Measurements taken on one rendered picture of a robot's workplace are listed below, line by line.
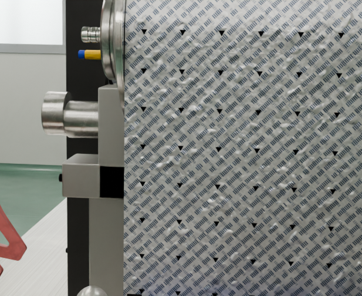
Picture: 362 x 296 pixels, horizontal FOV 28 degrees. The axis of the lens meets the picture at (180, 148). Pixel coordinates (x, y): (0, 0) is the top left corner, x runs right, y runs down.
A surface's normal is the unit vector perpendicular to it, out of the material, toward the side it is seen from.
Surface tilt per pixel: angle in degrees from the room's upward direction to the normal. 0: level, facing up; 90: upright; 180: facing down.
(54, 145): 90
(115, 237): 90
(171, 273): 90
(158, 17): 78
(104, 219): 90
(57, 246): 0
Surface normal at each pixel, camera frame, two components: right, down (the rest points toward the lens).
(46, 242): 0.02, -0.99
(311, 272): -0.11, 0.16
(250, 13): -0.10, -0.12
